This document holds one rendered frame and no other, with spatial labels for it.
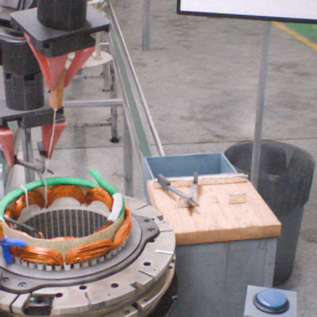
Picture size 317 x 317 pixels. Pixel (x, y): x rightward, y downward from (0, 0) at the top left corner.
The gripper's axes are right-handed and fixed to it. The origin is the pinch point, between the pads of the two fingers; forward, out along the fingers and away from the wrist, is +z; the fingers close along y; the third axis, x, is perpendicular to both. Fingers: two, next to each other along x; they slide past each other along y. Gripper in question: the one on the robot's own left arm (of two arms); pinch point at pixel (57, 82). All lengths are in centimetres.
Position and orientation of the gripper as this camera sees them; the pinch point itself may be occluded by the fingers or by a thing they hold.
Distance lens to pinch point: 77.2
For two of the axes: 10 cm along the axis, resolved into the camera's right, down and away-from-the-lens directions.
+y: -7.5, 3.3, -5.7
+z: -1.7, 7.3, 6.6
